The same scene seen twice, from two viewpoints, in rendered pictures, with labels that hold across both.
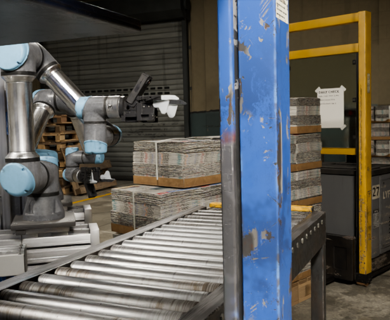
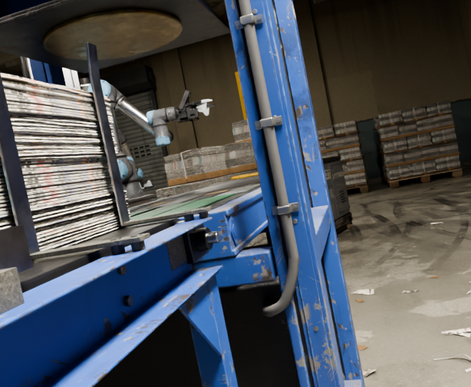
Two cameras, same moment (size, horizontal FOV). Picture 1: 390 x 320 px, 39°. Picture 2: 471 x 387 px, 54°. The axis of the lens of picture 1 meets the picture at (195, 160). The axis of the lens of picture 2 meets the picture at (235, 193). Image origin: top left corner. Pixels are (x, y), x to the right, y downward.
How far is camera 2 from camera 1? 0.85 m
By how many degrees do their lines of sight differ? 9
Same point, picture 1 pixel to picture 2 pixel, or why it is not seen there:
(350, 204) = not seen: hidden behind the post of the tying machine
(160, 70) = (139, 133)
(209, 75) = (179, 130)
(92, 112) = (158, 119)
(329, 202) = not seen: hidden behind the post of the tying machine
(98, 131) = (164, 130)
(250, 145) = (291, 70)
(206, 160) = (217, 160)
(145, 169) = (176, 173)
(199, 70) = (171, 127)
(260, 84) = (291, 43)
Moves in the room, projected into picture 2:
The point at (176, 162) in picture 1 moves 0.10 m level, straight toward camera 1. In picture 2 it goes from (198, 162) to (199, 161)
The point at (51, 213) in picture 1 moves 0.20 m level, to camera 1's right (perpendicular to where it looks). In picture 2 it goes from (136, 192) to (172, 185)
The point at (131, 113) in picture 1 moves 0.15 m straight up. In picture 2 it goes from (182, 115) to (177, 87)
